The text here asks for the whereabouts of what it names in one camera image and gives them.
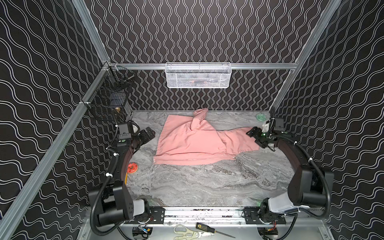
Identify pink zip-up jacket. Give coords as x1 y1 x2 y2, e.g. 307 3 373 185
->
154 109 260 166

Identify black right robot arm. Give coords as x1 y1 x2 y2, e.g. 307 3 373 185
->
247 118 334 223

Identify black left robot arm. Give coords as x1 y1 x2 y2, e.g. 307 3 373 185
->
88 121 156 236

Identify green transparent lid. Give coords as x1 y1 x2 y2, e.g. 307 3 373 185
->
256 113 267 122

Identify red tape roll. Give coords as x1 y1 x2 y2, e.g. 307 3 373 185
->
127 163 139 174

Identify black yellow screwdriver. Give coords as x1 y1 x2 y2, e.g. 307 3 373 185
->
196 223 235 239

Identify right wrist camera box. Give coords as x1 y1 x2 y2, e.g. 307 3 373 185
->
262 121 270 133

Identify black wire basket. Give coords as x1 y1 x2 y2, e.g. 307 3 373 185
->
86 66 136 123

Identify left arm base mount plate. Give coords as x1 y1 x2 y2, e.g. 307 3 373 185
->
130 207 166 225

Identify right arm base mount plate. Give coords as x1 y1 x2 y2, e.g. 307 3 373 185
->
242 207 286 225

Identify white wire mesh basket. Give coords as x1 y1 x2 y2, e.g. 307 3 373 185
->
165 62 232 89

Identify aluminium front rail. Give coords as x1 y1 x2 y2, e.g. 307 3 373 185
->
85 206 326 227

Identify scissors with pale handles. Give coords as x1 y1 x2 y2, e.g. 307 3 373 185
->
173 225 214 240

